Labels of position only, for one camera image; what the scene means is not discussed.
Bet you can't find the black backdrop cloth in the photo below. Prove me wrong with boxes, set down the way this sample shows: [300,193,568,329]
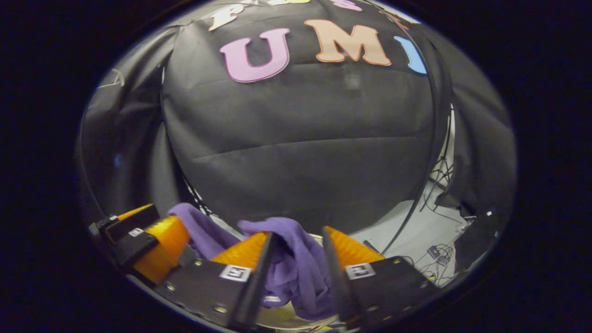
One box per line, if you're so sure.
[76,0,516,273]

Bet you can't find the thin black floor cables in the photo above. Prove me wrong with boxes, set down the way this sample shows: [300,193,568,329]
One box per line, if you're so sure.
[400,243,461,287]

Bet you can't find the black clothes rail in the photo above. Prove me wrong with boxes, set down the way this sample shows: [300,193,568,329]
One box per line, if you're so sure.
[370,0,456,255]

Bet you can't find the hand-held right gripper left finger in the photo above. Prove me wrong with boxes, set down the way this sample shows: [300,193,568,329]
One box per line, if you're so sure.
[153,231,278,331]

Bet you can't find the tangle of black cables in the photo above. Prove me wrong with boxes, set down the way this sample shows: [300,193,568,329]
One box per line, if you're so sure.
[419,155,465,218]

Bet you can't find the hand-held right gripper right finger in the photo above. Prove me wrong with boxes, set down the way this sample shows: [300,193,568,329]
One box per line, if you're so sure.
[321,226,440,331]

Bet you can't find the purple ribbed shirt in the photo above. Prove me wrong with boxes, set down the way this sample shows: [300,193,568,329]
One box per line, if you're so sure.
[167,203,343,321]

